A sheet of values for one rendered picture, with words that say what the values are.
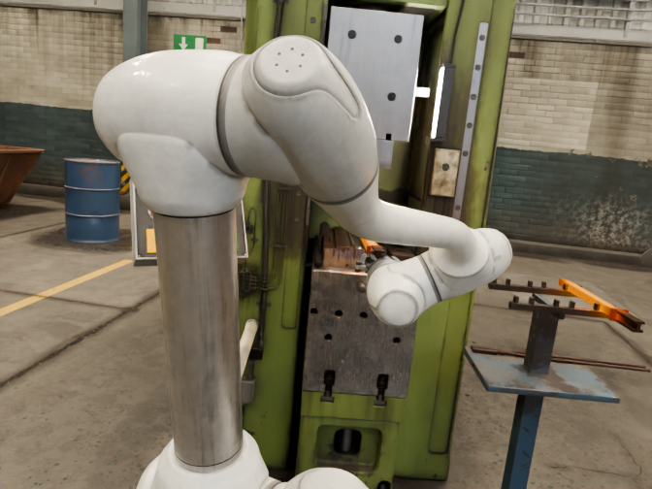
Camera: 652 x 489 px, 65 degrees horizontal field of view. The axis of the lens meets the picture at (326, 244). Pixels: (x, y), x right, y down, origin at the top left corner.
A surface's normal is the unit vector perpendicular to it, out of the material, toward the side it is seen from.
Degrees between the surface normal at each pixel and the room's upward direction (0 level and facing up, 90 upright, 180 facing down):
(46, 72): 90
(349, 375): 90
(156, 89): 73
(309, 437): 89
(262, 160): 138
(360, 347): 90
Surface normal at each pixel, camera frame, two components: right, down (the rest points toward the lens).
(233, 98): -0.43, -0.10
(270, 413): 0.01, 0.20
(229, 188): 0.73, 0.54
